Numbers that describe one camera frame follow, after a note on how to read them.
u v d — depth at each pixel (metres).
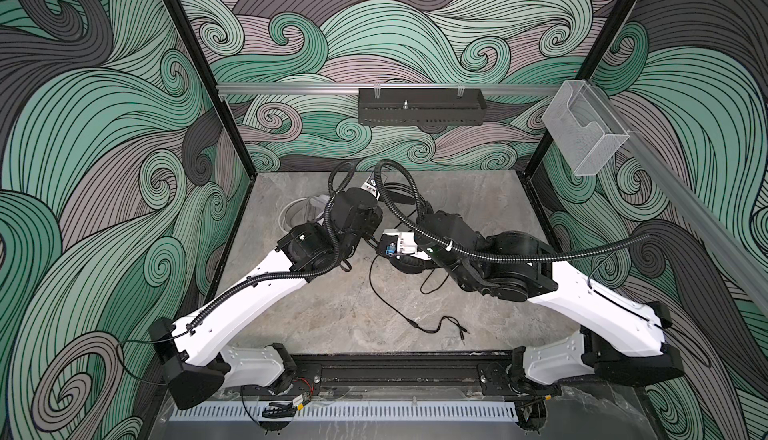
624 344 0.38
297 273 0.42
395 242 0.48
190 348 0.38
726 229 0.55
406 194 0.64
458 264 0.40
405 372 0.75
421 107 0.96
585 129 0.78
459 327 0.81
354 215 0.47
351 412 0.70
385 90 0.93
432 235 0.36
